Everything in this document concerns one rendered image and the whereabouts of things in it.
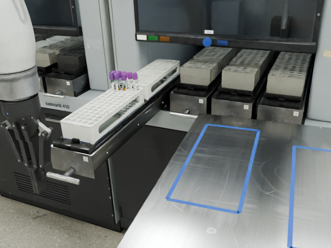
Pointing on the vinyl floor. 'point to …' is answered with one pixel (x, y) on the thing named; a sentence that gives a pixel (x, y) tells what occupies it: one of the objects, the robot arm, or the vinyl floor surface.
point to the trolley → (240, 188)
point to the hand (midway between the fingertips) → (38, 177)
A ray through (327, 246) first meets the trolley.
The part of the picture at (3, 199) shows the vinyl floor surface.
